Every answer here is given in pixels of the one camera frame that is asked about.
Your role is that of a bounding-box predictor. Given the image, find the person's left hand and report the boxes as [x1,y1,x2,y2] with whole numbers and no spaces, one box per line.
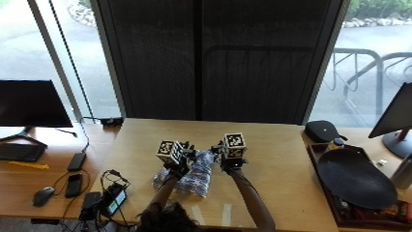
[164,140,200,177]

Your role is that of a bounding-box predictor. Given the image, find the person's right hand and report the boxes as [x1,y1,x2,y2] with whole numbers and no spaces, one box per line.
[210,141,248,172]

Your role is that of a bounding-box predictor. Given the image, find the blue and white patterned cloth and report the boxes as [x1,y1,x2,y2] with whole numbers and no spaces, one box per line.
[152,149,219,198]

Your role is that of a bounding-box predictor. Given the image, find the white marker cube, right glove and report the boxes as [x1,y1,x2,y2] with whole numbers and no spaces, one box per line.
[222,131,248,160]

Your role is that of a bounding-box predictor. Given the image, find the white marker cube, glove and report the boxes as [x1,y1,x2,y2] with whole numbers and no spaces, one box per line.
[222,131,248,160]
[155,138,187,165]

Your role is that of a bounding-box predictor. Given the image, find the white marker cube, left glove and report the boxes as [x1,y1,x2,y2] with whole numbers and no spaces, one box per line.
[155,138,187,165]

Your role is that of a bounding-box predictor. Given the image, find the small black box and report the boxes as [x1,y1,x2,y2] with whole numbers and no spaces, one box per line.
[98,116,126,128]

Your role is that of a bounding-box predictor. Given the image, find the black device with lit screen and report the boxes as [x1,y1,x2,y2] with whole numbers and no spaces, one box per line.
[98,183,130,218]

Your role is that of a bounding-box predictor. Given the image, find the black zip case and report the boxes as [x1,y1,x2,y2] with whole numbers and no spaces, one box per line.
[304,120,350,144]

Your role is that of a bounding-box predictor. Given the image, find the black power adapter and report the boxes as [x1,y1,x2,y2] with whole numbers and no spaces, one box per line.
[66,151,90,172]

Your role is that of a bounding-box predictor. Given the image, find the small yellow bottle, black cap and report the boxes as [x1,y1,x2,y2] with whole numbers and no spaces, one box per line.
[327,137,347,152]

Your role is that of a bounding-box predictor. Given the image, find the black mesh window screen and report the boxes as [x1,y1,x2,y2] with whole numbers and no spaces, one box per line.
[91,0,346,126]

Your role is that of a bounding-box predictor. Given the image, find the black power bank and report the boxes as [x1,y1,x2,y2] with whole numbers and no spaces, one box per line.
[79,190,103,222]

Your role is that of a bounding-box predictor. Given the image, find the black phone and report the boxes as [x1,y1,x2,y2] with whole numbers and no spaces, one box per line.
[64,172,84,199]

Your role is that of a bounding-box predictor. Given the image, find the brown wooden tray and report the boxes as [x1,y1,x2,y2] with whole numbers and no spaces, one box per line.
[306,142,412,232]

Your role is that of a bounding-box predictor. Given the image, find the black oval plate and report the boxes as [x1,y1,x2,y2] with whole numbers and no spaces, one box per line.
[318,148,399,211]

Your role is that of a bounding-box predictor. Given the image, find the black computer mouse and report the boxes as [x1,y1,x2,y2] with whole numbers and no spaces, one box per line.
[32,186,56,208]

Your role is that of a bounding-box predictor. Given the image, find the yellow flat tool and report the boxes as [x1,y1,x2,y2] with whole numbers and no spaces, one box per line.
[8,160,52,171]

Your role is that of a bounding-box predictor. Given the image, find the black monitor stand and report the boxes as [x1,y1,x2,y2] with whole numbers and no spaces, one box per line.
[0,126,50,148]

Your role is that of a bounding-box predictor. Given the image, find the black keyboard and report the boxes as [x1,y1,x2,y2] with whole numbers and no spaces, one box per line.
[0,142,48,163]

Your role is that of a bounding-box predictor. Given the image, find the black computer monitor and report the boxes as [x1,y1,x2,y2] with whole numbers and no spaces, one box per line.
[0,79,75,129]

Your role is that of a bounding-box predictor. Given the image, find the grey round monitor stand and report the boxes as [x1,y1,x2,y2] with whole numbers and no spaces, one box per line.
[382,128,412,160]

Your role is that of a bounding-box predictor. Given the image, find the grey-backed computer monitor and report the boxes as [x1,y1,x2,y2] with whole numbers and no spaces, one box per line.
[367,81,412,140]

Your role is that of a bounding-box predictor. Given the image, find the metal bicycle rack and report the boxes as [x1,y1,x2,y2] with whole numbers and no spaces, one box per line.
[324,47,412,121]

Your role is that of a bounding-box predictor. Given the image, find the silver metal bottle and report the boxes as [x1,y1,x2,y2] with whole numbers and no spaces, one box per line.
[390,153,412,190]

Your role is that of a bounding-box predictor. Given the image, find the orange packet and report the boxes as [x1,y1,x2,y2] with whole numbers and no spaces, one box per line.
[378,200,412,220]

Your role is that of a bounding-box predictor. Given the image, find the black cable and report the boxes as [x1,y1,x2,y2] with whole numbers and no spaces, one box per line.
[80,116,103,155]

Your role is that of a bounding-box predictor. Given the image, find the grey window frame post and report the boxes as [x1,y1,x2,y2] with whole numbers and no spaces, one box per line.
[27,0,86,123]

